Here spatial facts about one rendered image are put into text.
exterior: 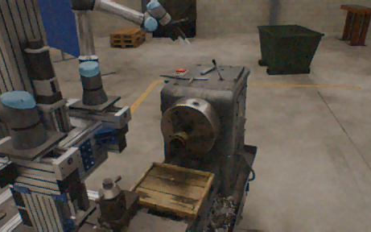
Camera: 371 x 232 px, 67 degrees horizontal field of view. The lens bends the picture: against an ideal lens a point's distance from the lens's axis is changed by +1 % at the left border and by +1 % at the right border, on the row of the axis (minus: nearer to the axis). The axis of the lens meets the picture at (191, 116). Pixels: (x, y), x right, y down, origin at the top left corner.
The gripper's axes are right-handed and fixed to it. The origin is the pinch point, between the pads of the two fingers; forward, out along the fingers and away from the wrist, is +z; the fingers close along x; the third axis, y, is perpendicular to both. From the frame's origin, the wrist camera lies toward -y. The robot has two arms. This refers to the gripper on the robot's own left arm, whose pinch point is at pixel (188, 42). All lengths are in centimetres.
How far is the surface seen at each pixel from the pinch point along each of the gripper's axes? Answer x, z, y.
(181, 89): 40.9, 3.5, 18.3
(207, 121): 68, 13, 15
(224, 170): 64, 53, 30
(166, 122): 57, 4, 34
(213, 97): 53, 14, 6
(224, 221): 90, 60, 44
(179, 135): 73, 6, 28
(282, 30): -418, 283, -152
